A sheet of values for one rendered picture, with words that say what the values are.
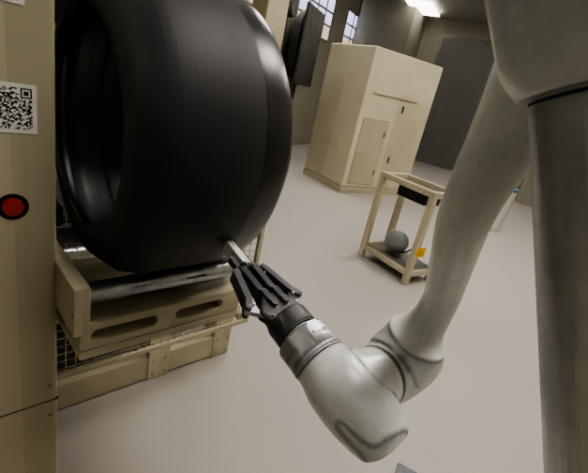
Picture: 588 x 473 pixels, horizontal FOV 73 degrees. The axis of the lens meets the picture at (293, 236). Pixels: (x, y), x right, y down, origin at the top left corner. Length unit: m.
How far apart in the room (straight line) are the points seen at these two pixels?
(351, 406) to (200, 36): 0.58
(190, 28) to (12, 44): 0.26
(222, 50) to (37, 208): 0.41
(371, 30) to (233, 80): 10.77
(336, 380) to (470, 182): 0.32
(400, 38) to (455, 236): 10.74
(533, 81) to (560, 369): 0.17
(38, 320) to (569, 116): 0.87
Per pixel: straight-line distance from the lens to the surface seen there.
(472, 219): 0.47
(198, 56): 0.67
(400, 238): 3.59
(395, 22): 11.29
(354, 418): 0.59
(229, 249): 0.78
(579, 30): 0.25
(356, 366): 0.61
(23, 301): 0.89
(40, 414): 1.07
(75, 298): 0.78
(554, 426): 0.33
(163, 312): 0.89
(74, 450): 1.78
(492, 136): 0.44
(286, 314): 0.65
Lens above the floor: 1.34
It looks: 21 degrees down
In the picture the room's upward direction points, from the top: 12 degrees clockwise
